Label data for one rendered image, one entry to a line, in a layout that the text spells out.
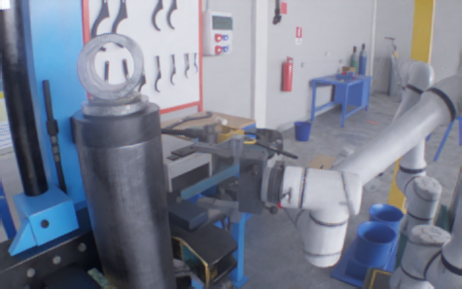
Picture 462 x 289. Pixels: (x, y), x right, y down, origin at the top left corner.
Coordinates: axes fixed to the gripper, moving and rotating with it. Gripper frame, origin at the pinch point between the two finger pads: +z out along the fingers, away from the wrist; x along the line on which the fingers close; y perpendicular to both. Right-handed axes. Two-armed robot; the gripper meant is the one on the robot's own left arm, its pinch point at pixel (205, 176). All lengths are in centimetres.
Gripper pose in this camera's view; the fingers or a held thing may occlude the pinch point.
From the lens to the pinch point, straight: 71.2
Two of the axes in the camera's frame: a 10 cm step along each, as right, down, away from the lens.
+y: -2.8, 3.1, -9.1
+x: 0.0, 9.4, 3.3
